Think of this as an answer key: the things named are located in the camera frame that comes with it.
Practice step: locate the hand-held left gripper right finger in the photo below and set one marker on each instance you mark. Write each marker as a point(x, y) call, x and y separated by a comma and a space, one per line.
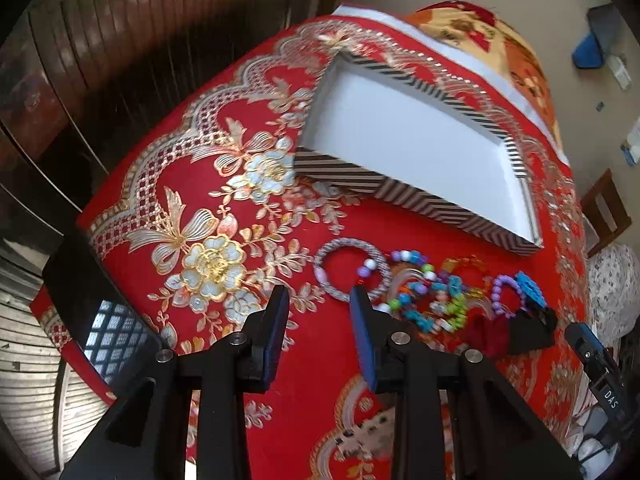
point(361, 332)

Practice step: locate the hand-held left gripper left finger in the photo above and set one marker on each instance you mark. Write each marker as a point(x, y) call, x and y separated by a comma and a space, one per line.
point(274, 332)

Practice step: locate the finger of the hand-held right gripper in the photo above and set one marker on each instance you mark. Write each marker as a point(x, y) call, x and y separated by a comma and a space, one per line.
point(590, 347)

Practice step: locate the black scrunchie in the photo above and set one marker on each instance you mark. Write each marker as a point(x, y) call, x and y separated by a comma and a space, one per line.
point(532, 330)

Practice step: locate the red velvet bow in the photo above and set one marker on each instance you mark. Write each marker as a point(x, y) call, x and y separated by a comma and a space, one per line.
point(490, 335)

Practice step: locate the striped cardboard box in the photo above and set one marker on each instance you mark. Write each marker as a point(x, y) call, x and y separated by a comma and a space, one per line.
point(400, 130)

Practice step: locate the white floral cloth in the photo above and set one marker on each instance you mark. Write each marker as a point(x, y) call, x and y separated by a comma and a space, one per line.
point(615, 290)

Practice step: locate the wooden chair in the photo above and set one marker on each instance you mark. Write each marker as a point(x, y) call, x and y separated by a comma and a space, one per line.
point(607, 210)

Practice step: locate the black glossy screen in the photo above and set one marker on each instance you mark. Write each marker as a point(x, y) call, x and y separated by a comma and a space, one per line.
point(85, 290)

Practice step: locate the blue and white card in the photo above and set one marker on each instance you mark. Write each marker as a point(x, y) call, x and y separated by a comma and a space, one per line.
point(632, 145)

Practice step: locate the red floral tablecloth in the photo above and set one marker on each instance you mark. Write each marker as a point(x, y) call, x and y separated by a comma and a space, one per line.
point(200, 125)

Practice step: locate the grey slatted shutter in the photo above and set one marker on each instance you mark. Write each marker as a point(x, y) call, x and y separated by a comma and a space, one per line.
point(35, 340)

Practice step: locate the small white box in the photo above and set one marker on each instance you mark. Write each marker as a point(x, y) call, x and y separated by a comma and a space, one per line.
point(620, 72)

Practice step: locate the orange printed blanket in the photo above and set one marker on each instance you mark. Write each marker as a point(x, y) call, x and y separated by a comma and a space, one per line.
point(525, 70)

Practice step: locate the blue and grey bag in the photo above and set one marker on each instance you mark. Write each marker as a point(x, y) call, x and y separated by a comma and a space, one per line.
point(592, 45)

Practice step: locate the wooden panelled door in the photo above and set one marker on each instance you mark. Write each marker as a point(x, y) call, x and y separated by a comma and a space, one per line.
point(125, 60)

